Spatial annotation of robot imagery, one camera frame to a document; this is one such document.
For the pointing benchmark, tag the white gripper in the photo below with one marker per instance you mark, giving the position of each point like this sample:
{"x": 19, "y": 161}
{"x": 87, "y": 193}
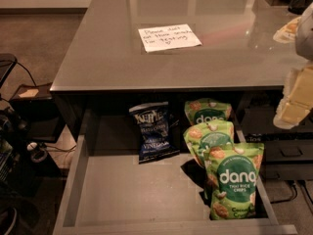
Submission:
{"x": 305, "y": 33}

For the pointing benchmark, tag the blue Kettle chip bag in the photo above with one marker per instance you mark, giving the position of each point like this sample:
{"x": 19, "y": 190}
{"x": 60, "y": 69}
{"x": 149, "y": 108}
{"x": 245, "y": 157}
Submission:
{"x": 153, "y": 121}

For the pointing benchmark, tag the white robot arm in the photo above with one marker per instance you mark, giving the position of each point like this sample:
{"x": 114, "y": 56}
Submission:
{"x": 300, "y": 32}

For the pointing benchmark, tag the front green Dang chip bag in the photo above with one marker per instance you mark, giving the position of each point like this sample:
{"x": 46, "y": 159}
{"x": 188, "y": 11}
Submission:
{"x": 232, "y": 172}

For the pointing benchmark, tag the green dang chip bag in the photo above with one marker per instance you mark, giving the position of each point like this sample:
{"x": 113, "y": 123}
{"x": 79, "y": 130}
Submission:
{"x": 206, "y": 109}
{"x": 232, "y": 172}
{"x": 202, "y": 136}

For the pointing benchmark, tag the middle green Dang chip bag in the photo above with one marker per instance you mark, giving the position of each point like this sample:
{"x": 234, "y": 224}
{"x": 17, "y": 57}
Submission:
{"x": 202, "y": 136}

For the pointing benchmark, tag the rear green Dang chip bag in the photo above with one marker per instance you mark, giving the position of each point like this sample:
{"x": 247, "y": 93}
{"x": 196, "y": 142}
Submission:
{"x": 206, "y": 109}

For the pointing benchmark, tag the grey counter cabinet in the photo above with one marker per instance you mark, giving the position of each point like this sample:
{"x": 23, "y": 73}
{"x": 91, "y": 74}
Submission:
{"x": 237, "y": 50}

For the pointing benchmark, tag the open grey top drawer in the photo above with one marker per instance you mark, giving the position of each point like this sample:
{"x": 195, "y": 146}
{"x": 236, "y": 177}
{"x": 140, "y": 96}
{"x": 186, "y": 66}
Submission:
{"x": 109, "y": 193}

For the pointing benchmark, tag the white handwritten paper note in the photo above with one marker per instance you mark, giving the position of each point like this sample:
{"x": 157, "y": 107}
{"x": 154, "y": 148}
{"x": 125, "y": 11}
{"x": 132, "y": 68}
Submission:
{"x": 168, "y": 37}

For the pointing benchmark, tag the black side table left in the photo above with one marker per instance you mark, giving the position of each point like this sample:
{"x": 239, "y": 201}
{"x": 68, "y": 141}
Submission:
{"x": 36, "y": 105}

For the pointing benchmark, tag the dark equipment left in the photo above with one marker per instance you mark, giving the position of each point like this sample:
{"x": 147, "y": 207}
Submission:
{"x": 21, "y": 179}

